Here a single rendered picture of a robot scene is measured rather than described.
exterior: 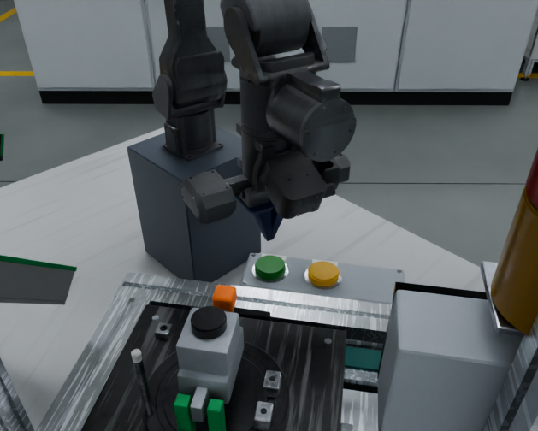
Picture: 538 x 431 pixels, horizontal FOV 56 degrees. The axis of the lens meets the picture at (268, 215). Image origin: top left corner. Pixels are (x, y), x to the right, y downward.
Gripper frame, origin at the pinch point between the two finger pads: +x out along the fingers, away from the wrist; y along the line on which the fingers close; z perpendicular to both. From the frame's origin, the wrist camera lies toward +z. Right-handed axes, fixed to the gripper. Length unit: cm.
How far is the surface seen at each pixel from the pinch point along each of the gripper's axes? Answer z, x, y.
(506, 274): 34.1, -21.4, -8.3
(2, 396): 5.8, 6.2, -31.1
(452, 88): -183, 93, 240
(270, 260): -2.3, 9.3, 1.6
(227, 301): 11.3, -0.9, -10.4
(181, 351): 15.2, -1.5, -16.4
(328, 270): 3.0, 9.3, 7.1
